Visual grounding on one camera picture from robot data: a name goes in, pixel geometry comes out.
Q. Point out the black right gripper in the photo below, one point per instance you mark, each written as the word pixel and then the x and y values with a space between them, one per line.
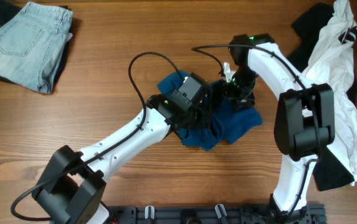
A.
pixel 222 89

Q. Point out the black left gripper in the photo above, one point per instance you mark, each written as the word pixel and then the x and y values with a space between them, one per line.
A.
pixel 204 121

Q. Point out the dark blue shirt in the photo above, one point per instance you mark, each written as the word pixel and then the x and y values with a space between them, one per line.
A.
pixel 223 122

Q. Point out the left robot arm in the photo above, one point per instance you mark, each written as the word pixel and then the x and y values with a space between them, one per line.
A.
pixel 73 182

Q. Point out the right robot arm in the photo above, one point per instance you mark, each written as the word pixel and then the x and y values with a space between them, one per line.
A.
pixel 304 125

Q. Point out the white shirt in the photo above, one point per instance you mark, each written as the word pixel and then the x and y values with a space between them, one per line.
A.
pixel 332 62

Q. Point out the black garment at right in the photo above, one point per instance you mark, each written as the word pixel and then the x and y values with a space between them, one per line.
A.
pixel 307 27

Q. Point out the light blue folded jeans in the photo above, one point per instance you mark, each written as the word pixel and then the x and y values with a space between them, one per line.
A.
pixel 32 43

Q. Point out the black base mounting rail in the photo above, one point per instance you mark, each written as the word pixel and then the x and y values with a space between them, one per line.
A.
pixel 215 214

